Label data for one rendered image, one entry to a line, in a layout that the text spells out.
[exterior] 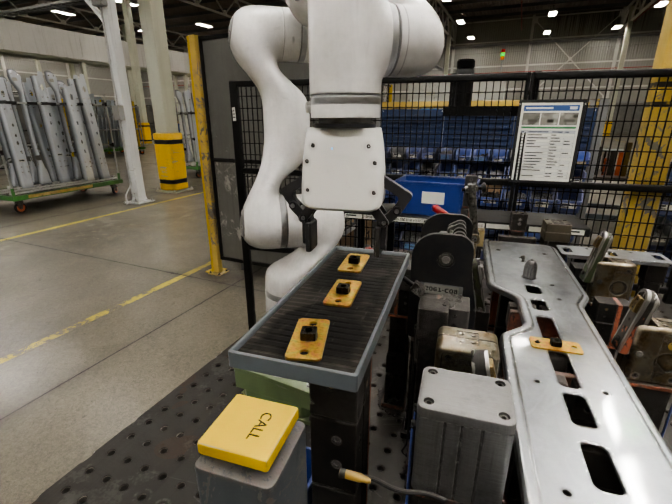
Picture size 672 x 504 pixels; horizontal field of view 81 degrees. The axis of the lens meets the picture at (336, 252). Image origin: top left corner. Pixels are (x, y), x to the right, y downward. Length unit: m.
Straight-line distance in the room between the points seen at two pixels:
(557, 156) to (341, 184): 1.36
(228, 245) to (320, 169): 3.25
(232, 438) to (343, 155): 0.31
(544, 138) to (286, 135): 1.14
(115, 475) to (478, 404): 0.78
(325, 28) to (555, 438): 0.57
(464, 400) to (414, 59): 0.38
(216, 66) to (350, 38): 3.09
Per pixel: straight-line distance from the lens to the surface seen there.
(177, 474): 0.98
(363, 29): 0.47
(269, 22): 0.90
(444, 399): 0.46
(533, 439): 0.62
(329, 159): 0.48
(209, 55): 3.58
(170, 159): 8.26
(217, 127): 3.54
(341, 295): 0.54
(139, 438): 1.09
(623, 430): 0.69
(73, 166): 8.62
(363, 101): 0.47
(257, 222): 0.84
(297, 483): 0.39
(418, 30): 0.50
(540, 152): 1.75
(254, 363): 0.42
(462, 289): 0.79
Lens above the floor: 1.39
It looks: 19 degrees down
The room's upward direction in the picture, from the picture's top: straight up
